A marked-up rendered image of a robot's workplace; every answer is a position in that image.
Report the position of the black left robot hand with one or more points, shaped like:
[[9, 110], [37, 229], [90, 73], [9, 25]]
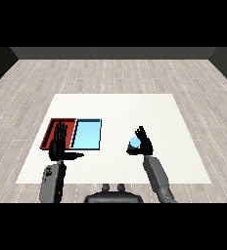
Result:
[[57, 146]]

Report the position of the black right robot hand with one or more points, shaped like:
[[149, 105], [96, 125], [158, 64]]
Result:
[[146, 143]]

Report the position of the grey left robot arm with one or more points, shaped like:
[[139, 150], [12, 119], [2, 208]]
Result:
[[52, 183]]

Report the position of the light blue shallow open box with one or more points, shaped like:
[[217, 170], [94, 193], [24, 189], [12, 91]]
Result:
[[86, 134]]

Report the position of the small blue can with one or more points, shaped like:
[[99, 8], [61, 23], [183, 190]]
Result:
[[134, 143]]

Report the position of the red shallow open box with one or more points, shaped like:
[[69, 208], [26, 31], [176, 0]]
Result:
[[51, 133]]

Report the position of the dark grey robot body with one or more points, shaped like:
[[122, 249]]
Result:
[[113, 196]]

